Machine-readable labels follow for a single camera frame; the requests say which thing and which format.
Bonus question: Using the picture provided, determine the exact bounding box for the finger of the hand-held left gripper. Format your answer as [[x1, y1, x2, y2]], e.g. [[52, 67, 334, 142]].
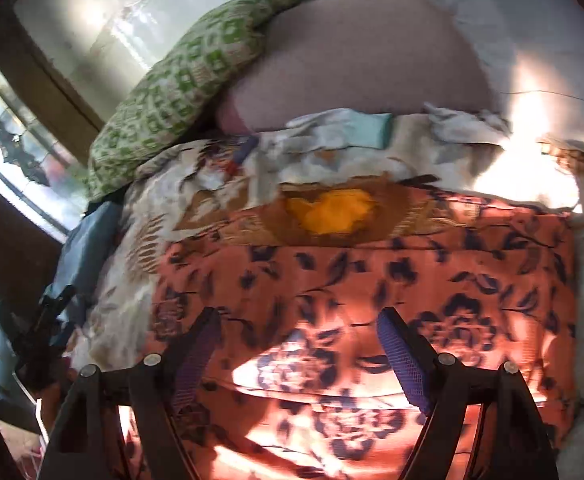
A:
[[32, 285, 80, 356]]

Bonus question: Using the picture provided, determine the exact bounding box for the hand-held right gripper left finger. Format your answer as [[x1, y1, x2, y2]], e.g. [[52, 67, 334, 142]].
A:
[[36, 306, 223, 480]]

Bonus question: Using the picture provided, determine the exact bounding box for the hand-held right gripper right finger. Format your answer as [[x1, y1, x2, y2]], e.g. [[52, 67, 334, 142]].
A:
[[377, 306, 562, 480]]

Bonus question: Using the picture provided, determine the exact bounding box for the orange floral cloth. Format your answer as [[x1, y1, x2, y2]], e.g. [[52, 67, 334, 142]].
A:
[[149, 195, 580, 480]]

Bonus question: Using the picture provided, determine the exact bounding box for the blue cloth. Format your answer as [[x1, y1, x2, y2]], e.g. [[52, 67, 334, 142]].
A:
[[44, 200, 122, 346]]

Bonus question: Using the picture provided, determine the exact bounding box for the cream leaf print blanket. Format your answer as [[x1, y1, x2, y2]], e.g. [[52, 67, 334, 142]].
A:
[[69, 107, 584, 461]]

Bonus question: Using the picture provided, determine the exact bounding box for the brown and yellow cloth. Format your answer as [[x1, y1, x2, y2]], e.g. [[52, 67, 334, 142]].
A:
[[182, 180, 453, 249]]

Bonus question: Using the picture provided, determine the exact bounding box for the glass window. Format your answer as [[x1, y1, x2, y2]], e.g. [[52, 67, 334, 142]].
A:
[[0, 50, 92, 241]]

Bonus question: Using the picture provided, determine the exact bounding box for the white and teal cloth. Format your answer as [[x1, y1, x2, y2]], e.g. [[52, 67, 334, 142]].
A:
[[344, 112, 395, 150]]

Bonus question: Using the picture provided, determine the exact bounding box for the green patterned pillow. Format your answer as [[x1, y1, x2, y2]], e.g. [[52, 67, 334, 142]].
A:
[[86, 0, 307, 201]]

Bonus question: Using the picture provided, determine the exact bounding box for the mauve pillow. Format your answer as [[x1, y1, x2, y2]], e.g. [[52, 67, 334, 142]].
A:
[[217, 0, 503, 136]]

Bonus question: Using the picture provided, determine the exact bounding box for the grey frilled pillow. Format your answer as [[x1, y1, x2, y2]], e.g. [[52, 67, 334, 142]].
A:
[[412, 0, 523, 91]]

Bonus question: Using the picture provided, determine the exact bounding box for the thin cable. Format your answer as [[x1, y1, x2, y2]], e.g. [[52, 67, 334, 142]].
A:
[[497, 89, 584, 108]]

